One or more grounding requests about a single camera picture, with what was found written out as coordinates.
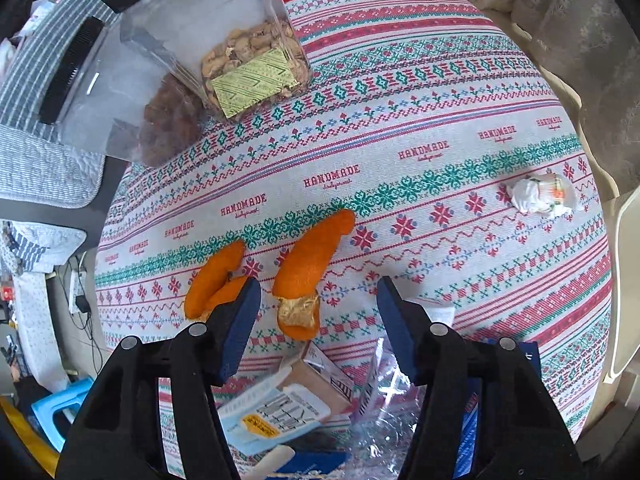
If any clear plastic water bottle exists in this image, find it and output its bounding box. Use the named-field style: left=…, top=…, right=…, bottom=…
left=345, top=336, right=432, bottom=479

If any blue flat snack box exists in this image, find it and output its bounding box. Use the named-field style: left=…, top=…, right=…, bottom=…
left=240, top=444, right=349, bottom=480

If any floral lace curtain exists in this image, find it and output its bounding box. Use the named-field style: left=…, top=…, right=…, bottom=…
left=511, top=0, right=639, bottom=194

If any grey striped quilt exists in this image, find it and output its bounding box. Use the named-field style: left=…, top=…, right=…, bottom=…
left=1, top=0, right=125, bottom=252

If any blue plastic stool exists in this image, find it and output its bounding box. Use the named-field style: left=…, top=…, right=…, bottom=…
left=32, top=377, right=94, bottom=453

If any orange peel piece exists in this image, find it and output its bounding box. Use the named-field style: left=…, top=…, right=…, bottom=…
left=272, top=209, right=356, bottom=341
left=183, top=240, right=245, bottom=320

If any small crumpled tissue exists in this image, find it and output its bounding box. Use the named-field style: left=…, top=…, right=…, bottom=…
left=506, top=172, right=582, bottom=218

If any milk carton light blue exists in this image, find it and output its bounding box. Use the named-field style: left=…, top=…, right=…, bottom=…
left=218, top=341, right=354, bottom=456

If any patterned handmade tablecloth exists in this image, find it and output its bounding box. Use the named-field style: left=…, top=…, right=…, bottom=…
left=94, top=0, right=612, bottom=437

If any tall blue carton box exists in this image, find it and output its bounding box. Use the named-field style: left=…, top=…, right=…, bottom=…
left=454, top=341, right=541, bottom=479

